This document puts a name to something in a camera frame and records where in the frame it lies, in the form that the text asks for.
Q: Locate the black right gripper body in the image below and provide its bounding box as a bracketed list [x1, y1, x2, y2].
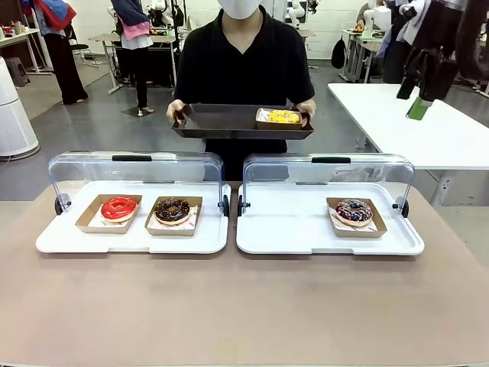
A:
[404, 45, 458, 93]

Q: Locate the yellow sprinkled donut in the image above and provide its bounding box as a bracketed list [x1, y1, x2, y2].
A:
[267, 109, 301, 124]

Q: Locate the brown cardboard donut box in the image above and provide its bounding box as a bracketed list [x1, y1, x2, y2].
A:
[325, 196, 388, 239]
[74, 193, 143, 235]
[144, 196, 204, 237]
[254, 107, 309, 131]

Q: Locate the dark brown serving tray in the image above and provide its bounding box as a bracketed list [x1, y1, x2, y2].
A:
[170, 102, 315, 141]

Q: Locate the person in grey jacket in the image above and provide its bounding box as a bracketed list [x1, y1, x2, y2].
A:
[383, 0, 435, 85]

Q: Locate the chocolate donut with colourful sprinkles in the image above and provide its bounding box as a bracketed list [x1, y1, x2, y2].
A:
[335, 198, 374, 227]

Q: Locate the person in black shirt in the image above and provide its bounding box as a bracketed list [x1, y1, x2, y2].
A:
[173, 0, 316, 183]

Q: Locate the chocolate glazed donut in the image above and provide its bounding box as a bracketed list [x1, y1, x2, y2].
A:
[154, 196, 191, 226]

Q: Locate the person in pink shirt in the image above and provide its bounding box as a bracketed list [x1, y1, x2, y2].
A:
[109, 0, 156, 115]

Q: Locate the red glazed donut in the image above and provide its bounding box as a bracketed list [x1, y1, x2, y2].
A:
[100, 196, 138, 225]

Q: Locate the person in black trousers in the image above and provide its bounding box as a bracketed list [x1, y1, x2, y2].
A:
[32, 0, 89, 106]

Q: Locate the person's left hand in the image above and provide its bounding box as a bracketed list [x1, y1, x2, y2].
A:
[295, 99, 318, 122]

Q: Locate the person's right hand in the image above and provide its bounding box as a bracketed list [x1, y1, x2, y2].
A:
[166, 99, 189, 128]

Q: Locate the large white table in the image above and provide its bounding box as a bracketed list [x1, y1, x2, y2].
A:
[327, 82, 489, 208]

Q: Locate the white desk with robot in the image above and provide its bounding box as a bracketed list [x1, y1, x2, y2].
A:
[341, 28, 389, 84]

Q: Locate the black backpack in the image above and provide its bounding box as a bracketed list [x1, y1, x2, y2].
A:
[330, 35, 347, 70]

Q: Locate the white display case tray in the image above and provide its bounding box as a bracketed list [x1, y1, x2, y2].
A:
[35, 180, 233, 255]
[235, 182, 426, 256]

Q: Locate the white face mask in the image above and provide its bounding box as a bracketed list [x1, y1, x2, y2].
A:
[218, 0, 265, 20]

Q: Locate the wooden top desk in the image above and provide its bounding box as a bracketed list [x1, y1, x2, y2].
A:
[88, 32, 181, 96]

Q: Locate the black chair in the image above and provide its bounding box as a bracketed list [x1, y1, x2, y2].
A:
[70, 28, 101, 69]

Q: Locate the grey stool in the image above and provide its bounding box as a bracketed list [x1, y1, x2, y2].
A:
[4, 57, 31, 87]

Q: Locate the white desk with clutter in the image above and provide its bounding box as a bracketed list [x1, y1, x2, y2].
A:
[0, 15, 49, 76]

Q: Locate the white cylindrical air purifier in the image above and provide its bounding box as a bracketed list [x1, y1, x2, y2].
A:
[0, 57, 41, 158]

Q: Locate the clear lid with black handle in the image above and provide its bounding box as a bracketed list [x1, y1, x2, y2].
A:
[237, 152, 416, 219]
[48, 150, 230, 217]

